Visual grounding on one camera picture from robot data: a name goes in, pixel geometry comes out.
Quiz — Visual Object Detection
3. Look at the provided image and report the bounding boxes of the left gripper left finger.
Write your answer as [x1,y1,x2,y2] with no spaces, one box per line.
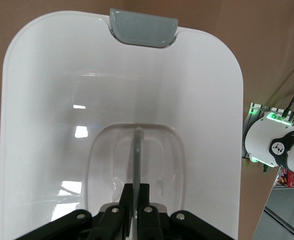
[16,183,135,240]

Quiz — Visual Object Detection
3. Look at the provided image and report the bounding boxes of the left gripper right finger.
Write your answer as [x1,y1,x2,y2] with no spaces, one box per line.
[137,183,235,240]

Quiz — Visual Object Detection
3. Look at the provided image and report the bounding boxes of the white box lid grey latches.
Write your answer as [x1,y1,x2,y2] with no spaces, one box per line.
[0,7,244,240]

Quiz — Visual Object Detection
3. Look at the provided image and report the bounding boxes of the red printed carton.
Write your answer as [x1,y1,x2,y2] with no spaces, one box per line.
[276,166,294,193]

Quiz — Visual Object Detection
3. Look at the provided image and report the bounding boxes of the brown table cover sheet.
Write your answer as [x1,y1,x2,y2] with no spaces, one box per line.
[0,0,294,240]

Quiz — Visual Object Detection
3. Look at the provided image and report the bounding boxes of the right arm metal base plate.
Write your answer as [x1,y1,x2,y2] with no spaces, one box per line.
[241,101,294,166]

